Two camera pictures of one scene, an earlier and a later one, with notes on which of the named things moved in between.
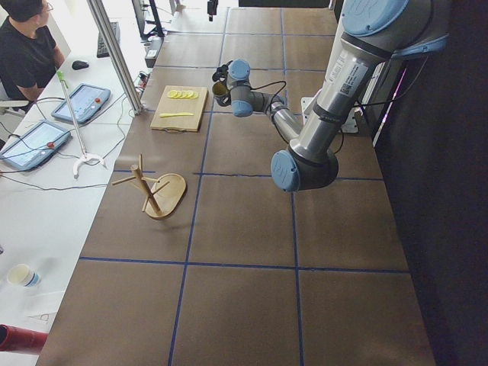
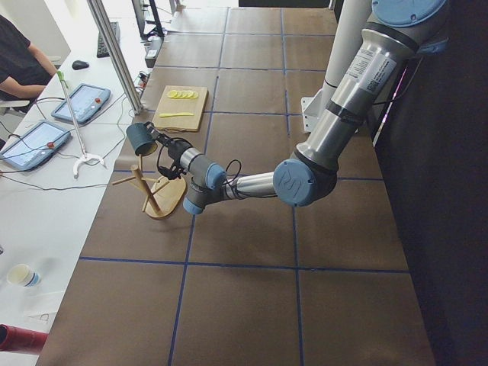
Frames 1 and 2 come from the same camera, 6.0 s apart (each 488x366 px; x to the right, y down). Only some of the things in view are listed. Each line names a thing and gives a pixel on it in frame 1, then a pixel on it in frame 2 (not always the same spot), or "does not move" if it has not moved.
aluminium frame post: [99, 12] does not move
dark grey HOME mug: [222, 94] to [140, 139]
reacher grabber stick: [86, 157] does not move
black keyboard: [115, 30] does not move
